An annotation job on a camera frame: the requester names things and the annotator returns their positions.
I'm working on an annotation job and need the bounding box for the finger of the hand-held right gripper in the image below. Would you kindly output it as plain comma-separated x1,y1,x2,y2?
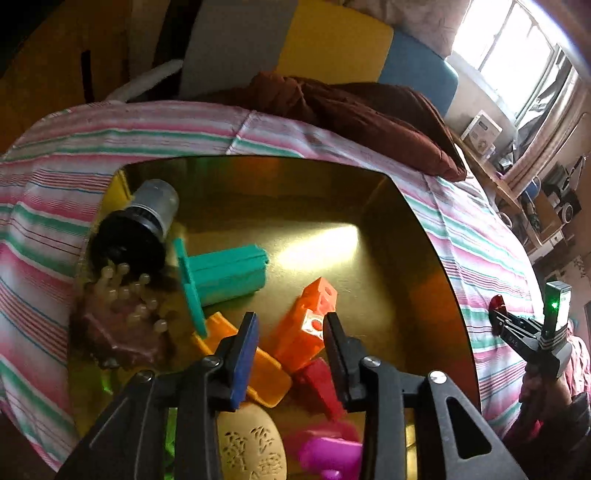
490,310,544,350

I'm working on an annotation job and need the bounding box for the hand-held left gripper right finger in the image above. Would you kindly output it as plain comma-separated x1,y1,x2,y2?
323,313,527,480

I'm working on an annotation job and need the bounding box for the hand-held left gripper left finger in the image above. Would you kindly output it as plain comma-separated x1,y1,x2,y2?
55,313,259,480

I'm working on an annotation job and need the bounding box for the orange plastic scoop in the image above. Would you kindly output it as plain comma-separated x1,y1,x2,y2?
191,311,293,408

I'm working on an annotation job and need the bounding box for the red toy piece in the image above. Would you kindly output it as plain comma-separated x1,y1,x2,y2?
292,357,345,422

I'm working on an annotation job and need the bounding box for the orange cube block toy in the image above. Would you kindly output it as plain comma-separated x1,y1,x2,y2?
265,277,338,372

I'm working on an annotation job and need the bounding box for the beige oval toy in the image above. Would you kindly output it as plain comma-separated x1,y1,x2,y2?
217,408,288,480

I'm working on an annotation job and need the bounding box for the green plastic spool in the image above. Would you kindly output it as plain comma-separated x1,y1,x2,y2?
173,237,271,337

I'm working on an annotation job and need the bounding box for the purple plastic toy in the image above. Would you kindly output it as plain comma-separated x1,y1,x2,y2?
288,427,363,480

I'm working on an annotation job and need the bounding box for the light green toy gear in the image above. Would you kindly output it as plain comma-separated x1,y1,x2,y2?
161,406,181,467

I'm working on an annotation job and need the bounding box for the gold-lined square tin box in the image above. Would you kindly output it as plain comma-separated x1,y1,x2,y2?
67,156,481,480

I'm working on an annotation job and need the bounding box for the brown bristle brush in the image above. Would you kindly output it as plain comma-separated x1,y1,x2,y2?
69,263,174,370

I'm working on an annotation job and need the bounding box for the black and silver cylinder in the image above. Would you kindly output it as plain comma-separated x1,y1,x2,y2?
88,179,180,278

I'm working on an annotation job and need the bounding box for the person's right forearm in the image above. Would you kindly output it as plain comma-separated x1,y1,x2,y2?
501,392,591,480

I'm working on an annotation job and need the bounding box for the person's right hand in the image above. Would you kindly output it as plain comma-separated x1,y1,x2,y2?
519,369,571,418

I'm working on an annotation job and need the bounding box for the wooden side desk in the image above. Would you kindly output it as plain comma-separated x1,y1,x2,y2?
455,138,568,259

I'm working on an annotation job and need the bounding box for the black device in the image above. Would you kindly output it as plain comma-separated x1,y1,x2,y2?
542,157,587,222

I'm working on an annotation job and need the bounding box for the white carton box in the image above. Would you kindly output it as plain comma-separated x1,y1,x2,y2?
462,110,503,155

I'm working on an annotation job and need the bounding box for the grey side curtain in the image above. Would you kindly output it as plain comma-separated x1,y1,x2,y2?
508,69,591,185

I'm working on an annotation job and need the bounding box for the brown quilt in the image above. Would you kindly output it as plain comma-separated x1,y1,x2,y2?
198,71,467,182

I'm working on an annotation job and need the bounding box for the window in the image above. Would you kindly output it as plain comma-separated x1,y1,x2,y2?
450,0,568,125

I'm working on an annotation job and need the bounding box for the striped bedsheet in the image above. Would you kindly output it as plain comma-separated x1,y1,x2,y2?
0,100,548,467

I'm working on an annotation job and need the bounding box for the white chair armrest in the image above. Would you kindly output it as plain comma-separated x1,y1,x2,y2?
104,59,183,103

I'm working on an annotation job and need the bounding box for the grey yellow blue headboard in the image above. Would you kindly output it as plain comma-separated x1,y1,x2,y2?
180,0,458,116

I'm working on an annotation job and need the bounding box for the beige patterned curtain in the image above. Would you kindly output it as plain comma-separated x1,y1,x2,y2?
344,0,513,58

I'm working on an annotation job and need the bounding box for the wooden wardrobe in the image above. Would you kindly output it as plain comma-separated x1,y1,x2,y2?
0,0,134,153

